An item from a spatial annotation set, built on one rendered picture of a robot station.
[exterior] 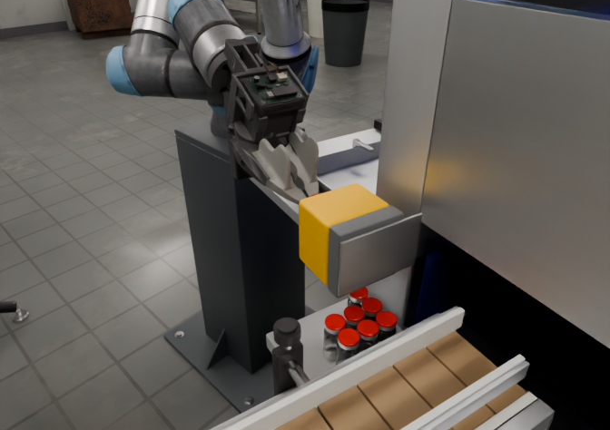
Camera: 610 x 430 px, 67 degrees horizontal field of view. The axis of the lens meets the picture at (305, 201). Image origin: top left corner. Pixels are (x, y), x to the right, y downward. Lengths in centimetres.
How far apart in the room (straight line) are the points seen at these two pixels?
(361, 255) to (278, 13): 71
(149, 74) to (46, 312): 142
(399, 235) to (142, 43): 51
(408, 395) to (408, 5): 32
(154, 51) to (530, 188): 58
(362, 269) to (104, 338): 149
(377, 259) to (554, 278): 15
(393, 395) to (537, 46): 28
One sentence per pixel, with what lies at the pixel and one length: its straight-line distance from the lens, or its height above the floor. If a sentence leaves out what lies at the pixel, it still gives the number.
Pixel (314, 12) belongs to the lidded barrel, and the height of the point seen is 31.
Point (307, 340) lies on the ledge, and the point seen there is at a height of 88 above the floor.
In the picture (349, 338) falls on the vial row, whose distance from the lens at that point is 45.
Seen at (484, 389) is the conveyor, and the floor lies 97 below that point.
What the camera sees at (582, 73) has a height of 118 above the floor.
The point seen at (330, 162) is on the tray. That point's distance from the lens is 81.
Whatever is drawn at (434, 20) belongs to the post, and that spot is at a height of 119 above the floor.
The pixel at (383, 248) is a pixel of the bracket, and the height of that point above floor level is 100.
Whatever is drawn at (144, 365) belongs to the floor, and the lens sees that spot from 171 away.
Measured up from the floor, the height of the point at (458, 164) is 109.
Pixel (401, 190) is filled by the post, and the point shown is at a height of 104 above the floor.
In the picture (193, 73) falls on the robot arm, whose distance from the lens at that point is 73.
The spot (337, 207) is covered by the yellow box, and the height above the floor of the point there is 103.
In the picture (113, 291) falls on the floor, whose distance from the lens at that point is 202.
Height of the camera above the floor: 125
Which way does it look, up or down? 31 degrees down
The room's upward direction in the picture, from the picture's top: straight up
